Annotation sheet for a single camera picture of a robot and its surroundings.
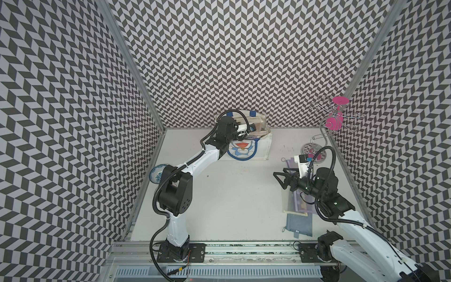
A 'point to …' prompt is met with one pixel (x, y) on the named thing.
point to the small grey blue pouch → (299, 224)
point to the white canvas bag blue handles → (253, 140)
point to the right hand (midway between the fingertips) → (279, 174)
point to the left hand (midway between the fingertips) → (237, 119)
